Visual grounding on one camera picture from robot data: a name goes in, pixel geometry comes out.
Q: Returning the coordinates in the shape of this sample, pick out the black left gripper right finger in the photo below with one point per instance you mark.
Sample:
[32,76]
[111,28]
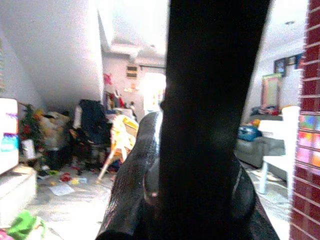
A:
[246,200]

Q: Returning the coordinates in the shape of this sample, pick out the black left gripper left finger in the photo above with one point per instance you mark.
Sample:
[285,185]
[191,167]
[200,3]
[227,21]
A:
[130,180]

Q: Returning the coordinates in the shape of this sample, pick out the red toy on floor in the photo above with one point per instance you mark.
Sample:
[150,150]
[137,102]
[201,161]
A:
[65,177]

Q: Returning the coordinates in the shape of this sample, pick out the yellow and white toy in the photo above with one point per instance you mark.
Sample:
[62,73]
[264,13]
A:
[121,140]

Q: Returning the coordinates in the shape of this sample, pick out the grey sofa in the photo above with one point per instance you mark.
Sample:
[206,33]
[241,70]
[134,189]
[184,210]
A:
[255,150]

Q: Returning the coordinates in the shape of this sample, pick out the white plastic chair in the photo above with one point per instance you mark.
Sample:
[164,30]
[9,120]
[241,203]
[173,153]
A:
[277,145]

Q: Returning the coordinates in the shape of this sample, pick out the black office chair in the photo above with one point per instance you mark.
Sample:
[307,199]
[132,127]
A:
[91,125]

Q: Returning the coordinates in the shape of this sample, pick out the blue bag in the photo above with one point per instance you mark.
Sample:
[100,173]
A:
[247,132]

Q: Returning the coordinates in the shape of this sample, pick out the white sheet of paper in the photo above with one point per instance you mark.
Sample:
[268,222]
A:
[61,189]

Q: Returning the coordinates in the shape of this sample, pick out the red brick pillar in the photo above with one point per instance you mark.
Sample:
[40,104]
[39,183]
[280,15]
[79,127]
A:
[306,125]

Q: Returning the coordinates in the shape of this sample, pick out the colourful standing board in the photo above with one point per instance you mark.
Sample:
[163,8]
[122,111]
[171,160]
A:
[270,91]

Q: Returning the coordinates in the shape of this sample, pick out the small green christmas tree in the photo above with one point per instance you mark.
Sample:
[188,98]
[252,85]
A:
[30,125]

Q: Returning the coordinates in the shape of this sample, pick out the green cloth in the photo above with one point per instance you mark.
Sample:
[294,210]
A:
[23,226]

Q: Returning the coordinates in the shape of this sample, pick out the white box with colourful print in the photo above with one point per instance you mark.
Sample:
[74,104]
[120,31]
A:
[8,132]

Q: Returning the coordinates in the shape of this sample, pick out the dark framed wall picture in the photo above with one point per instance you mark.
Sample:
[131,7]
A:
[280,65]

